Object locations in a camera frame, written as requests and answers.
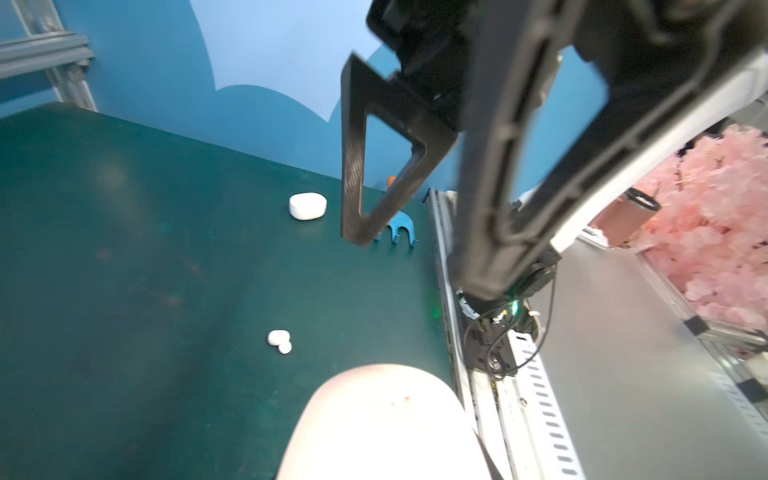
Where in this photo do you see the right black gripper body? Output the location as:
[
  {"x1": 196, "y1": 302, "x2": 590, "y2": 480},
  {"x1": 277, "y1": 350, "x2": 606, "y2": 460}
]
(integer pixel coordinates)
[{"x1": 366, "y1": 0, "x2": 480, "y2": 129}]

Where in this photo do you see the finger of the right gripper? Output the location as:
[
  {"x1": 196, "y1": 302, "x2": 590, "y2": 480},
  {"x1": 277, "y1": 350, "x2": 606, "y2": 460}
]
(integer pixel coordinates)
[{"x1": 340, "y1": 54, "x2": 458, "y2": 246}]

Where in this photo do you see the white earbud charging case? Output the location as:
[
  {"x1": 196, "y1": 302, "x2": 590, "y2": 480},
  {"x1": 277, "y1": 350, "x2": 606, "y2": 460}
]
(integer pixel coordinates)
[{"x1": 289, "y1": 192, "x2": 328, "y2": 221}]

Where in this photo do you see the pink earbud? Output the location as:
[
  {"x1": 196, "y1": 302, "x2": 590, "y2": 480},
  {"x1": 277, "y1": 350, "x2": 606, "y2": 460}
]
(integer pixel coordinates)
[{"x1": 267, "y1": 329, "x2": 293, "y2": 355}]

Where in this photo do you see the pink earbud charging case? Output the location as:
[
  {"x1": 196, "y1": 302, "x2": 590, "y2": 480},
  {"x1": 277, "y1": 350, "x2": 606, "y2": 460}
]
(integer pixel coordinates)
[{"x1": 277, "y1": 364, "x2": 501, "y2": 479}]

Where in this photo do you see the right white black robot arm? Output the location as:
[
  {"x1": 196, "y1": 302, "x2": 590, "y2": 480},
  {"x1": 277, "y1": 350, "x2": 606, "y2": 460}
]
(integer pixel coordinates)
[{"x1": 341, "y1": 1, "x2": 767, "y2": 300}]

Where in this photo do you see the blue garden fork tool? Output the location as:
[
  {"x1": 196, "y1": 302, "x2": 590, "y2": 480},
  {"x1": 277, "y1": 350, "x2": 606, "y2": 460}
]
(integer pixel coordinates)
[{"x1": 374, "y1": 211, "x2": 418, "y2": 248}]

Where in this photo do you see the pink artificial blossom tree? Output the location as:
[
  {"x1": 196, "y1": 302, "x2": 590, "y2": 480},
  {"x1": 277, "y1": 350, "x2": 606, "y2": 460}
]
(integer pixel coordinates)
[{"x1": 629, "y1": 124, "x2": 767, "y2": 331}]

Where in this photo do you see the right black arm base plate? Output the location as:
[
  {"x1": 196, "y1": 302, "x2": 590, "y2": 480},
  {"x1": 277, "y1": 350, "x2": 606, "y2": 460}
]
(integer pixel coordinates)
[{"x1": 456, "y1": 290, "x2": 543, "y2": 381}]

